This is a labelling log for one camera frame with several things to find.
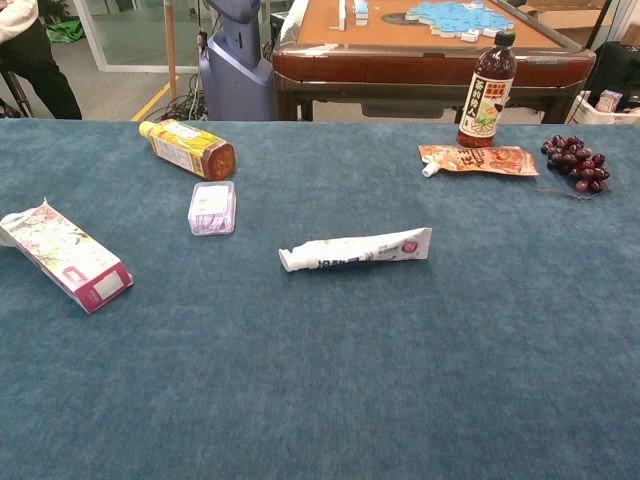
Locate floral white toothpaste tube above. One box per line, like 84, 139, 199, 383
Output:
277, 227, 433, 273

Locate teal blue carpeted table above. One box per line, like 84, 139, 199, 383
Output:
0, 118, 640, 480

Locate blue plastic machine base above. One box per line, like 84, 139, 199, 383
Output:
198, 0, 276, 122

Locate dark labeled sauce bottle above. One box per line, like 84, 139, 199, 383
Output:
456, 30, 517, 149

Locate pink floral carton box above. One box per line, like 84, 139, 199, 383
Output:
0, 197, 135, 316

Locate clear plastic floss pick box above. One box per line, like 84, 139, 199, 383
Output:
187, 180, 238, 237

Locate yellow label tea bottle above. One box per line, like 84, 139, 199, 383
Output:
138, 119, 237, 182

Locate orange spout pouch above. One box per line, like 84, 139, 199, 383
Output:
417, 143, 540, 179

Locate brown mahjong table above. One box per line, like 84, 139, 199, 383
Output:
272, 0, 597, 125

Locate wooden pole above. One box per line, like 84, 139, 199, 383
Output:
163, 0, 179, 104

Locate blue mahjong tile pile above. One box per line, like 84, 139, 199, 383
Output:
404, 0, 516, 43

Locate dark red grape bunch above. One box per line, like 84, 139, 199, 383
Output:
537, 135, 612, 201

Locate white plastic basket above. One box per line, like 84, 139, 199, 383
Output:
569, 91, 640, 126

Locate small printed carton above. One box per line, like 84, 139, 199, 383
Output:
594, 89, 624, 113

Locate cardboard box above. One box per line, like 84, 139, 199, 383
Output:
517, 0, 615, 47

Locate green bag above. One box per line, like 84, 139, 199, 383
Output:
45, 19, 85, 44

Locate person in black trousers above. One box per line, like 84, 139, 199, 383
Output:
0, 0, 83, 120

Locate black bag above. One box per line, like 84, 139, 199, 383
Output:
584, 41, 640, 101

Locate floor cable bundle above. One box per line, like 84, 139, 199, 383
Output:
144, 74, 209, 122

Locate metal stool frame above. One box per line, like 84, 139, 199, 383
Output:
0, 69, 31, 119

